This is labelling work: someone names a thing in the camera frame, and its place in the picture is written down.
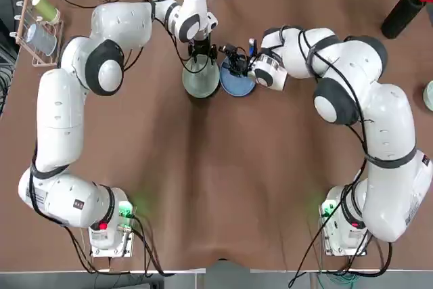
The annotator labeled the green paper cup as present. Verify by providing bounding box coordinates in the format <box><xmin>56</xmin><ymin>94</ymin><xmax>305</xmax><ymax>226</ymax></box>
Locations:
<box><xmin>32</xmin><ymin>0</ymin><xmax>61</xmax><ymax>23</ymax></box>

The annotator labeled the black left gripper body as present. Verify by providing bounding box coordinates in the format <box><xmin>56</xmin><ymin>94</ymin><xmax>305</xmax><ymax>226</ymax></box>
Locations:
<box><xmin>193</xmin><ymin>39</ymin><xmax>210</xmax><ymax>57</ymax></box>

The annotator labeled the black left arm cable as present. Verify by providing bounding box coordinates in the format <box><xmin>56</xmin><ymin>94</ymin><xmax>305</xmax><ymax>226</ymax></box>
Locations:
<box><xmin>28</xmin><ymin>0</ymin><xmax>187</xmax><ymax>278</ymax></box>

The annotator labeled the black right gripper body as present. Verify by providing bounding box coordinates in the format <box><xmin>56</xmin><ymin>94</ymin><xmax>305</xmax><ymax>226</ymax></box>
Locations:
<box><xmin>236</xmin><ymin>51</ymin><xmax>258</xmax><ymax>74</ymax></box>

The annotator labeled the green plate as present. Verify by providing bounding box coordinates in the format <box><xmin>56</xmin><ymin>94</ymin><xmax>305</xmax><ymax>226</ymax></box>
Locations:
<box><xmin>181</xmin><ymin>55</ymin><xmax>220</xmax><ymax>99</ymax></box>

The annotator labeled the green network cable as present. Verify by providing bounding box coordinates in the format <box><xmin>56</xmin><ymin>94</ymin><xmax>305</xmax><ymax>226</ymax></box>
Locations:
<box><xmin>316</xmin><ymin>268</ymin><xmax>361</xmax><ymax>289</ymax></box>

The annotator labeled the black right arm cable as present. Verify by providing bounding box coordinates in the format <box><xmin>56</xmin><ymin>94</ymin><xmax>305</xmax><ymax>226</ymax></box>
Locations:
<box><xmin>289</xmin><ymin>26</ymin><xmax>395</xmax><ymax>278</ymax></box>

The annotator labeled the white wire cup rack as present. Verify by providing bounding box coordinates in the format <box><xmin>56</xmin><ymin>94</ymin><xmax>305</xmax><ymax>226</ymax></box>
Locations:
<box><xmin>9</xmin><ymin>0</ymin><xmax>65</xmax><ymax>67</ymax></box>

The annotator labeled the blue plate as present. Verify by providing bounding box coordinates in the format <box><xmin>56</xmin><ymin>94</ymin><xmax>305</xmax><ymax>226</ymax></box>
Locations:
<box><xmin>219</xmin><ymin>55</ymin><xmax>257</xmax><ymax>97</ymax></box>

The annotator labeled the blue paper cup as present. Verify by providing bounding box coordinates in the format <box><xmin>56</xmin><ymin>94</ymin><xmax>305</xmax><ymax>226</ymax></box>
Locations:
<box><xmin>26</xmin><ymin>23</ymin><xmax>58</xmax><ymax>56</ymax></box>

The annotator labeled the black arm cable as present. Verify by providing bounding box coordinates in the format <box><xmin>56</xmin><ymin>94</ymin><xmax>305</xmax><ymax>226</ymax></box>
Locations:
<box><xmin>28</xmin><ymin>0</ymin><xmax>187</xmax><ymax>278</ymax></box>
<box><xmin>289</xmin><ymin>26</ymin><xmax>395</xmax><ymax>278</ymax></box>

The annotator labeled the black vase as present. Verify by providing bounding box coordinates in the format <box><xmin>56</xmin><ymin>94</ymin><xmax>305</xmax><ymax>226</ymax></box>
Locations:
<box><xmin>381</xmin><ymin>0</ymin><xmax>426</xmax><ymax>40</ymax></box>

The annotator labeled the bowl of glass beads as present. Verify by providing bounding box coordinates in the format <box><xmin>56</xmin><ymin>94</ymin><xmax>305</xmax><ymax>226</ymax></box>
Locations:
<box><xmin>422</xmin><ymin>81</ymin><xmax>433</xmax><ymax>112</ymax></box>

